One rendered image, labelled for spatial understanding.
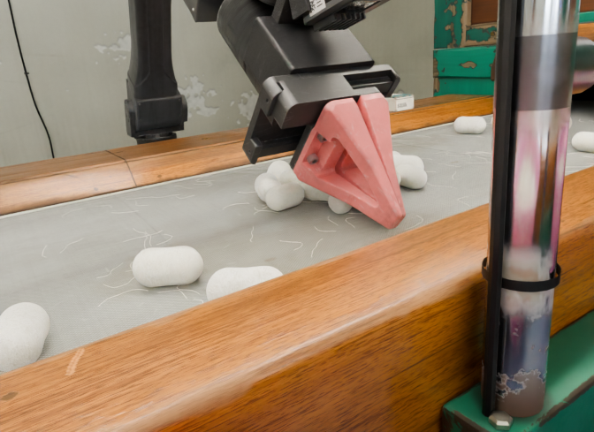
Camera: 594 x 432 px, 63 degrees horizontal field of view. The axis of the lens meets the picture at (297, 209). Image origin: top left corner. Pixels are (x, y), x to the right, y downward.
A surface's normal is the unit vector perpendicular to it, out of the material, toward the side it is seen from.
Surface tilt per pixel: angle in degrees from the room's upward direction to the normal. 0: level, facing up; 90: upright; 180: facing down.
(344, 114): 62
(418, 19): 90
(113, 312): 0
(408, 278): 0
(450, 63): 90
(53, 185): 45
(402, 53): 90
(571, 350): 0
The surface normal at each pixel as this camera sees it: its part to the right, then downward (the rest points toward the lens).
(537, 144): -0.19, 0.31
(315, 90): 0.30, -0.58
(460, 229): -0.07, -0.95
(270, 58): -0.83, 0.23
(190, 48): 0.58, 0.21
